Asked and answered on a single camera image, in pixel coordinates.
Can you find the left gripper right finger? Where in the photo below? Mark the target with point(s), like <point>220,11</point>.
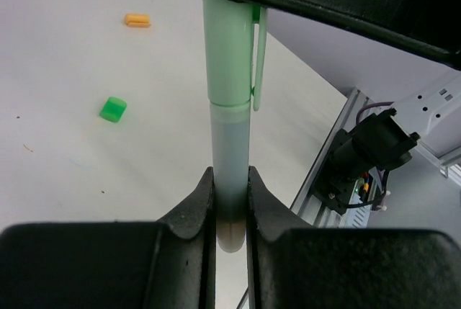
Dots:
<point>267,220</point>

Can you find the pale green marker pen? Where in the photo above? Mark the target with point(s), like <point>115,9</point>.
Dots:
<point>230,128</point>

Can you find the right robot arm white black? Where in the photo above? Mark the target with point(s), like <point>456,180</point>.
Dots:
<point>378,141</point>

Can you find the bright green marker cap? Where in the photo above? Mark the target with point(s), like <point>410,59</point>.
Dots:
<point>113,109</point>

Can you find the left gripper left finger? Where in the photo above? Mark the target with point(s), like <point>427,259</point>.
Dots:
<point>185,254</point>

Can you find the orange pen cap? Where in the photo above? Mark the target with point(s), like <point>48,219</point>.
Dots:
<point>137,20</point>

